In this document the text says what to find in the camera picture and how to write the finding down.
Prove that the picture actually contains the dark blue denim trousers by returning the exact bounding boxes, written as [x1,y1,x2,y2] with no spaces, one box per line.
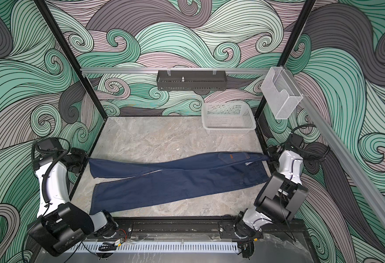
[89,152,269,214]

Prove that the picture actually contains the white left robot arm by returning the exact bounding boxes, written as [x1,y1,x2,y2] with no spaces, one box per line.
[28,138,117,256]

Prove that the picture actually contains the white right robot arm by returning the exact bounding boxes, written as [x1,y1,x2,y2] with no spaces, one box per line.
[234,146,309,239]

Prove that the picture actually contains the white perforated plastic basket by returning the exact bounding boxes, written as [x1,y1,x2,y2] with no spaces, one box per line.
[201,101,256,135]

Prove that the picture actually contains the black corner frame post right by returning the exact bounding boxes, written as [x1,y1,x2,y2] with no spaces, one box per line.
[254,0,316,117]

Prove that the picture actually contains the black corner frame post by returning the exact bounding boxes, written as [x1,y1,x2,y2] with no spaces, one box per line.
[254,0,316,117]
[34,0,108,122]

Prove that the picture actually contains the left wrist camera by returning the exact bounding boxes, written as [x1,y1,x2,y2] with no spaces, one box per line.
[34,138,64,155]

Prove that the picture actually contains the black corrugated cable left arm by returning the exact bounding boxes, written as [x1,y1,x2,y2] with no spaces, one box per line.
[30,137,71,204]

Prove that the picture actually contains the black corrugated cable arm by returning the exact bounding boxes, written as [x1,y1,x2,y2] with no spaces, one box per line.
[30,137,71,204]
[289,124,331,162]

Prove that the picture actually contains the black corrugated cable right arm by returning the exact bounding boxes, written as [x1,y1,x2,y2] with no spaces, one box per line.
[289,124,331,162]

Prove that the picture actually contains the aluminium right wall rail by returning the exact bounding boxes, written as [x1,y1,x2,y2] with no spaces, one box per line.
[285,69,385,228]

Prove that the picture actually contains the aluminium wall rail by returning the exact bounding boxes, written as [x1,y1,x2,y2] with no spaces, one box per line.
[285,69,385,228]
[80,67,269,75]

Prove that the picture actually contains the clear plastic wall bin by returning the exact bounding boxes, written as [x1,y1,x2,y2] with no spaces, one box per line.
[260,67,303,120]

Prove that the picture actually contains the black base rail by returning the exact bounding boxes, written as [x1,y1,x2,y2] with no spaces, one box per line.
[114,215,309,240]

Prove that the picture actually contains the white slotted cable duct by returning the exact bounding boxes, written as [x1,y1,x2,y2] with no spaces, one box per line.
[70,241,240,254]

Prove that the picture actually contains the aluminium back wall rail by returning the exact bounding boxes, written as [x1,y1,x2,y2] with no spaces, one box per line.
[80,67,269,75]

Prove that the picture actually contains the black corner frame post left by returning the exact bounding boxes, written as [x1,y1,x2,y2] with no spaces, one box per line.
[34,0,108,122]

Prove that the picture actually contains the black perforated wall tray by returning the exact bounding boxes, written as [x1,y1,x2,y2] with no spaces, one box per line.
[156,71,227,92]

